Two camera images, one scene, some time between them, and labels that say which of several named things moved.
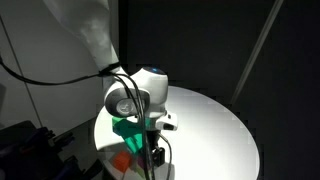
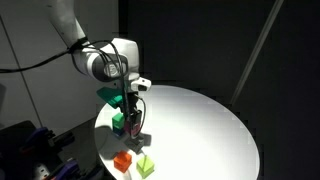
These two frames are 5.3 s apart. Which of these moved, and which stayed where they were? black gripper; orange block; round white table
Moved: black gripper
Stayed: round white table; orange block
